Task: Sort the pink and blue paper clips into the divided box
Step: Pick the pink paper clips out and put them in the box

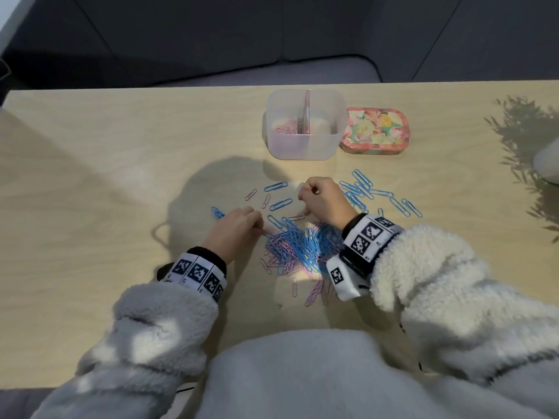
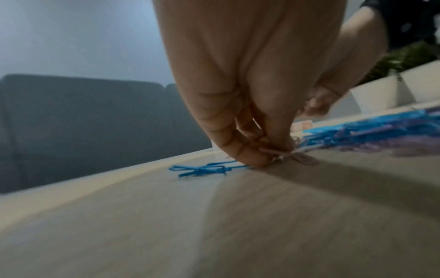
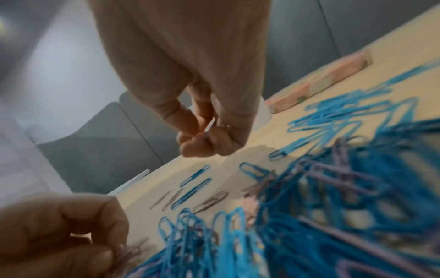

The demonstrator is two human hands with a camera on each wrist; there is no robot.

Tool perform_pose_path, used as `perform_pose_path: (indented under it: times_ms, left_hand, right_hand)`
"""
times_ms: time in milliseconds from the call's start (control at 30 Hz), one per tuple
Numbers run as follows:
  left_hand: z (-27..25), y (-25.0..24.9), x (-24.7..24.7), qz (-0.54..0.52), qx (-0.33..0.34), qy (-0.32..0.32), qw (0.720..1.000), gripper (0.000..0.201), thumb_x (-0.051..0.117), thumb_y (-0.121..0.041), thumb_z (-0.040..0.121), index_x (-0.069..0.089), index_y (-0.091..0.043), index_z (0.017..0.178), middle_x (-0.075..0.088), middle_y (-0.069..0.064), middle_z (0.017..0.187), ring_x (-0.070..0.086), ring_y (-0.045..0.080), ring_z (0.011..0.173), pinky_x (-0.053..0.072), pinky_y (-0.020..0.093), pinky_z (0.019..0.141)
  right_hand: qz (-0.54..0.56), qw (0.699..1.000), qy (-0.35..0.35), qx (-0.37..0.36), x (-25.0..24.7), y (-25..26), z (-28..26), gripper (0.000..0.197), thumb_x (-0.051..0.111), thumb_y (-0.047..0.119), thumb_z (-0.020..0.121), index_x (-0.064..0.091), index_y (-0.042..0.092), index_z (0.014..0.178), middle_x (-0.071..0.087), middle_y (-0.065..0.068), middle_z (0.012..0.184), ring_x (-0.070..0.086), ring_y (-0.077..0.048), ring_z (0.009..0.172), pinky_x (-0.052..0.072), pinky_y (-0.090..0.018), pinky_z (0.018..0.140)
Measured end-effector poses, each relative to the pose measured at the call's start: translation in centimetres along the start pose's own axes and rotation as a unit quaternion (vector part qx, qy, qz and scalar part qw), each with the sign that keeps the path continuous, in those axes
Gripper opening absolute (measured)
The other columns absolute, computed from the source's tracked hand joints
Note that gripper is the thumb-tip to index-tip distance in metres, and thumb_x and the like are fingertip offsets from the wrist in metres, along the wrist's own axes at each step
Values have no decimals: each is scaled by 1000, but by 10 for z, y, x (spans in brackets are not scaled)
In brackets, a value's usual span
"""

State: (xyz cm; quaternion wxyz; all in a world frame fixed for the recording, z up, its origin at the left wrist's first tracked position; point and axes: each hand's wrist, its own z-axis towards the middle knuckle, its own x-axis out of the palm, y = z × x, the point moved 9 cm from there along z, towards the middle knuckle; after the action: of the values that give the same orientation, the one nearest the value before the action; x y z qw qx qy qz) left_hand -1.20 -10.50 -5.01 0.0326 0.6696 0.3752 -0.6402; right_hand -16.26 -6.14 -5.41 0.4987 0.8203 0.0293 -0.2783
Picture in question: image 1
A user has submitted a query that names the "grey high-back sofa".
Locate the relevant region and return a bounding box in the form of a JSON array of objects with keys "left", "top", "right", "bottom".
[{"left": 0, "top": 0, "right": 559, "bottom": 90}]

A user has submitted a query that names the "person's white fleece torso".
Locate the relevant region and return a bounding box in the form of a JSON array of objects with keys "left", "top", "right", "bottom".
[{"left": 194, "top": 329, "right": 542, "bottom": 419}]

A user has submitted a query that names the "pink floral tin lid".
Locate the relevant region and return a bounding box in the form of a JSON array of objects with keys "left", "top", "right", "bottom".
[{"left": 339, "top": 107, "right": 411, "bottom": 157}]

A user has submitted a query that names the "right wrist marker band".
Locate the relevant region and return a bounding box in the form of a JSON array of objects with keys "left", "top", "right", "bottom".
[{"left": 339, "top": 213, "right": 405, "bottom": 278}]

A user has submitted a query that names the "person's left hand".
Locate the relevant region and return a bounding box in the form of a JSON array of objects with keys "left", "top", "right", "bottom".
[{"left": 201, "top": 206, "right": 265, "bottom": 265}]

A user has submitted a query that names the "white marker tag device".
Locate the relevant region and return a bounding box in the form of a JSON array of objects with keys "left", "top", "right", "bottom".
[{"left": 326, "top": 255, "right": 372, "bottom": 301}]

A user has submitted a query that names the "person's right hand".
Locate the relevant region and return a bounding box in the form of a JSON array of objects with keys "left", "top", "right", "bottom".
[{"left": 298, "top": 176, "right": 359, "bottom": 230}]

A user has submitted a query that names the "person's right forearm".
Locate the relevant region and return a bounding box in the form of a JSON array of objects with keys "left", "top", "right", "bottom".
[{"left": 371, "top": 224, "right": 559, "bottom": 419}]

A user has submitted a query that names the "translucent divided plastic box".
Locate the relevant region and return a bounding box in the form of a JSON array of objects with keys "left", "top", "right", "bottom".
[{"left": 261, "top": 88, "right": 348, "bottom": 161}]

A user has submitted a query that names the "wrist marker band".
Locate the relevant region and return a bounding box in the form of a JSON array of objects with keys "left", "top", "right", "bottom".
[
  {"left": 165, "top": 247, "right": 228, "bottom": 303},
  {"left": 339, "top": 213, "right": 405, "bottom": 278}
]

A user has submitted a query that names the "person's left forearm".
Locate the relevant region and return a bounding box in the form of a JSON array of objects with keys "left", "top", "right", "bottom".
[{"left": 30, "top": 281, "right": 219, "bottom": 419}]

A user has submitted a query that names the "green plant in white pot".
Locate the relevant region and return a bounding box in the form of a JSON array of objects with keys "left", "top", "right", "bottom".
[{"left": 532, "top": 137, "right": 559, "bottom": 185}]

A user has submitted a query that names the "left wrist marker band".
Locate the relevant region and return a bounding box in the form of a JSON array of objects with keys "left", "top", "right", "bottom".
[{"left": 165, "top": 247, "right": 228, "bottom": 303}]

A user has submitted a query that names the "pile of blue pink paperclips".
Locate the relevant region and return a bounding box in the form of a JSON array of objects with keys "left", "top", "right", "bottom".
[{"left": 211, "top": 180, "right": 346, "bottom": 308}]

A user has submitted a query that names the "heap of pink paper clips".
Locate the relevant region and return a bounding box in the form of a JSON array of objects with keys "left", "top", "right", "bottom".
[{"left": 274, "top": 119, "right": 305, "bottom": 136}]

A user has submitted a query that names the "white board edge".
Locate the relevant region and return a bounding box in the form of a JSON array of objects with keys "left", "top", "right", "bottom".
[{"left": 0, "top": 0, "right": 38, "bottom": 53}]

